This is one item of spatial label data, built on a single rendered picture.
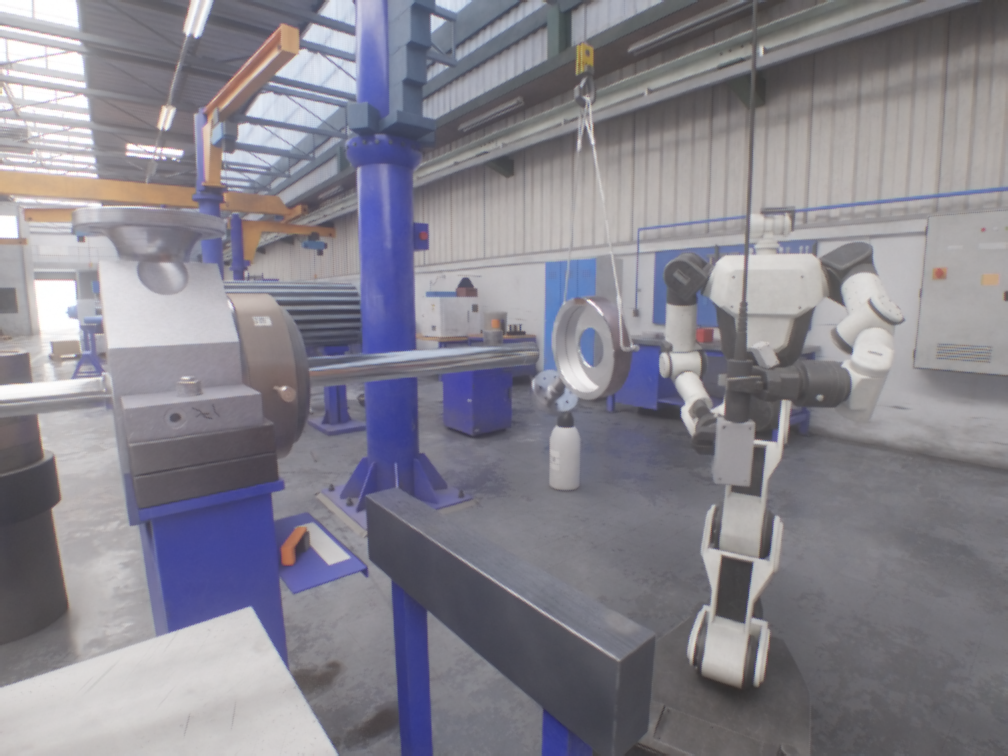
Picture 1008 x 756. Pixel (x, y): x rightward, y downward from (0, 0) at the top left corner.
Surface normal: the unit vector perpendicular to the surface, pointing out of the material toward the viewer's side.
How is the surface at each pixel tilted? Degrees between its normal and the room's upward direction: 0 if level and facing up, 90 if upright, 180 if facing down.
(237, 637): 0
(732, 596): 81
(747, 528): 71
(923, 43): 90
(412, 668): 90
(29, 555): 90
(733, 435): 90
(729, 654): 66
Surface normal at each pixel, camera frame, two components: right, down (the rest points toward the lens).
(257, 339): 0.55, -0.41
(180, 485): 0.65, 0.11
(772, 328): -0.42, 0.15
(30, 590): 0.95, 0.05
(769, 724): 0.00, -0.99
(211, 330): 0.46, -0.62
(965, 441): -0.78, 0.09
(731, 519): -0.49, -0.20
